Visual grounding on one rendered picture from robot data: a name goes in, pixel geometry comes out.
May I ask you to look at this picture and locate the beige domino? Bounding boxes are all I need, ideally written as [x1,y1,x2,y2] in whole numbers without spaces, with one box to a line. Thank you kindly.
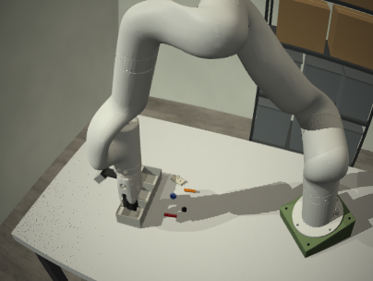
[171,175,186,186]

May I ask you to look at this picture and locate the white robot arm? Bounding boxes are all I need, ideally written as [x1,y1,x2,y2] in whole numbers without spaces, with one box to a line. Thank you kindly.
[87,0,349,238]

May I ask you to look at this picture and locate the grey open-top bin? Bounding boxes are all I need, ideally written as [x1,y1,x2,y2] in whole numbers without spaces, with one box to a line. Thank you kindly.
[115,165,162,228]

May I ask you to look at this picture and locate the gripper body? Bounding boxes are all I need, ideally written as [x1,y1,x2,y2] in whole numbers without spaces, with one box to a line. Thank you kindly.
[116,170,143,204]

